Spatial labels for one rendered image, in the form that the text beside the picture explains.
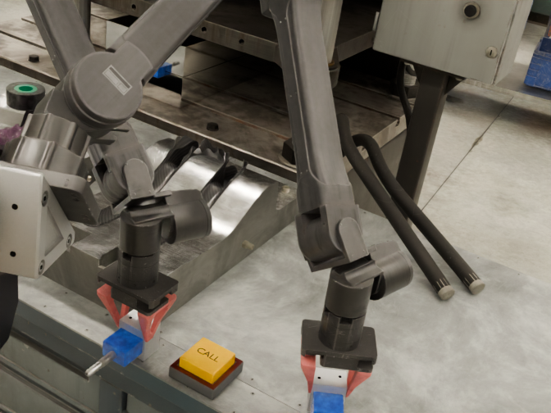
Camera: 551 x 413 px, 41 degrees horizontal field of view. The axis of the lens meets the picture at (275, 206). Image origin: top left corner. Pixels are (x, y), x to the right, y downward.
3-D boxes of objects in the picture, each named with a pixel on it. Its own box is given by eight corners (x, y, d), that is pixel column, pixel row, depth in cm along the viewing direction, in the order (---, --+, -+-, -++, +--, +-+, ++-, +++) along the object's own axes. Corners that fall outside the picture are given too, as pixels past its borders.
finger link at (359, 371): (311, 374, 109) (321, 323, 105) (360, 379, 109) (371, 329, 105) (311, 407, 103) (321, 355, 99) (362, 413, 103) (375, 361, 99)
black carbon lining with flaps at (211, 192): (146, 265, 121) (149, 215, 117) (72, 229, 128) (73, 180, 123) (257, 192, 149) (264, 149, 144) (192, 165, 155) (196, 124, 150)
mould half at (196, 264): (148, 332, 118) (153, 260, 111) (29, 268, 128) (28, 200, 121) (300, 216, 157) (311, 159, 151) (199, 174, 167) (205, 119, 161)
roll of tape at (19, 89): (52, 102, 163) (52, 88, 161) (29, 114, 156) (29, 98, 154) (22, 93, 165) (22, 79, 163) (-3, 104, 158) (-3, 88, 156)
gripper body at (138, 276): (125, 265, 112) (126, 223, 108) (179, 292, 108) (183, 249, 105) (94, 284, 107) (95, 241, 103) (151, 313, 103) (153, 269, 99)
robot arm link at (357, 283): (322, 264, 96) (354, 286, 92) (358, 249, 100) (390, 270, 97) (314, 307, 99) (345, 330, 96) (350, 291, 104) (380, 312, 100)
